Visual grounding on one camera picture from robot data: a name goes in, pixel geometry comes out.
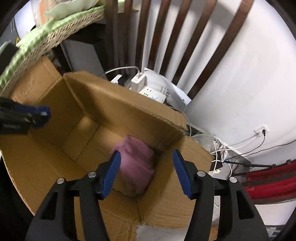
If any pink wrapper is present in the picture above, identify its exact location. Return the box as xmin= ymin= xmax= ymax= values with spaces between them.
xmin=113 ymin=136 xmax=154 ymax=197

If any red mat roll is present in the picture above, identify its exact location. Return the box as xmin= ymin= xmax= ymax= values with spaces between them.
xmin=242 ymin=160 xmax=295 ymax=204

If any green checkered tablecloth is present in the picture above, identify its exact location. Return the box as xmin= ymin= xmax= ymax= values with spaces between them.
xmin=1 ymin=5 xmax=106 ymax=97

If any brown cardboard box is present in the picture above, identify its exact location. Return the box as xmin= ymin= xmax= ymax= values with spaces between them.
xmin=1 ymin=57 xmax=212 ymax=240

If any pale green scalloped bowl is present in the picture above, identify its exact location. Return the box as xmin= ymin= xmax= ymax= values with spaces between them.
xmin=44 ymin=0 xmax=99 ymax=20

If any white charger adapter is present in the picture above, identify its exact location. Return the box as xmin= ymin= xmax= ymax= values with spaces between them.
xmin=130 ymin=72 xmax=147 ymax=92

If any white power strip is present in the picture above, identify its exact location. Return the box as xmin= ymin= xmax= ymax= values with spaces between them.
xmin=139 ymin=86 xmax=166 ymax=103

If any dark wooden chair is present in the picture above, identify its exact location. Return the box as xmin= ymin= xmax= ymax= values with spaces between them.
xmin=105 ymin=1 xmax=253 ymax=99

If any white wall socket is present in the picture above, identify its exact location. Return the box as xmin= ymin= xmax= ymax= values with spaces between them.
xmin=253 ymin=125 xmax=269 ymax=137

